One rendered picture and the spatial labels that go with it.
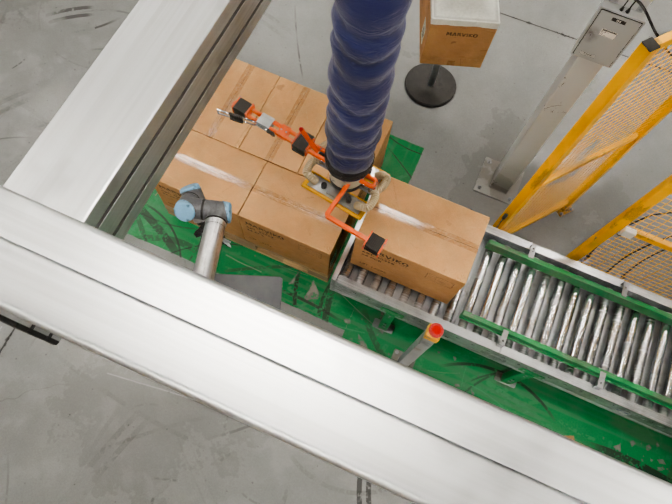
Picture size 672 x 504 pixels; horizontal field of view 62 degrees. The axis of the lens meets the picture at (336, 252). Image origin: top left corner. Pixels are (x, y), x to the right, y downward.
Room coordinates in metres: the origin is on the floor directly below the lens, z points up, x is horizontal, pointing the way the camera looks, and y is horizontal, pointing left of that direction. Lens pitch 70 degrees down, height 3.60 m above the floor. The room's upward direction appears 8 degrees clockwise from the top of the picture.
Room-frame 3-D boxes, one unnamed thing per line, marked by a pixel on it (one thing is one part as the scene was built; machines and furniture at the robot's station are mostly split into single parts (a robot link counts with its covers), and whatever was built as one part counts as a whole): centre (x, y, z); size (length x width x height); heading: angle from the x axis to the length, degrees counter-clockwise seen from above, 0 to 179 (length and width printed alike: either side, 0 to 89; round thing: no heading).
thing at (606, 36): (1.93, -1.07, 1.62); 0.20 x 0.05 x 0.30; 74
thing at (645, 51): (1.67, -1.27, 1.05); 0.87 x 0.10 x 2.10; 126
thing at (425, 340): (0.62, -0.52, 0.50); 0.07 x 0.07 x 1.00; 74
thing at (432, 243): (1.17, -0.43, 0.75); 0.60 x 0.40 x 0.40; 74
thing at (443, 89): (2.78, -0.54, 0.31); 0.40 x 0.40 x 0.62
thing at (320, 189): (1.19, 0.04, 1.15); 0.34 x 0.10 x 0.05; 66
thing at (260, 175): (1.74, 0.47, 0.34); 1.20 x 1.00 x 0.40; 74
